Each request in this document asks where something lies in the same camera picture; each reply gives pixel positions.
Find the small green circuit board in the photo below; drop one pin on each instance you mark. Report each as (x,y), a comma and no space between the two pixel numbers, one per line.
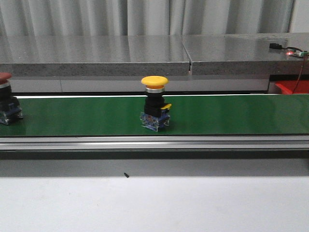
(298,53)

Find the green conveyor belt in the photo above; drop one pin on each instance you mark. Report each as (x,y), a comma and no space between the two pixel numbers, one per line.
(189,115)

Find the grey stone countertop left slab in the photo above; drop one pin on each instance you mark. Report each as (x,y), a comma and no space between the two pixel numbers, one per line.
(93,55)

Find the aluminium conveyor frame rail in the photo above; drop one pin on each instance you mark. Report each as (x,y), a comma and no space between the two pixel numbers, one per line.
(190,142)

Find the black connector plug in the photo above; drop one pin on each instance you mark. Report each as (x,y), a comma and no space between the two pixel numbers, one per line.
(275,46)

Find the yellow button yellow latch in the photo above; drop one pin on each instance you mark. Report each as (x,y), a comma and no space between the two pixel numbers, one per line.
(155,115)

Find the grey stone countertop slab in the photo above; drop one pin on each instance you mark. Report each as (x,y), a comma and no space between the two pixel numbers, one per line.
(243,53)
(93,55)

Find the grey stone countertop right slab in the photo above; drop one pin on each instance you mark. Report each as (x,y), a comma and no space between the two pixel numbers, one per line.
(243,53)

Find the grey pleated curtain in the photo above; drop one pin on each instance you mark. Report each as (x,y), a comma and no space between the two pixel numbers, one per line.
(144,17)

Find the red plastic tray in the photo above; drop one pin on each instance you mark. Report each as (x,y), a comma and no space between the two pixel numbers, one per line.
(293,87)

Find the white cabinet front panel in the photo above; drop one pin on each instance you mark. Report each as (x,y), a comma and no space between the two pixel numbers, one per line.
(186,83)

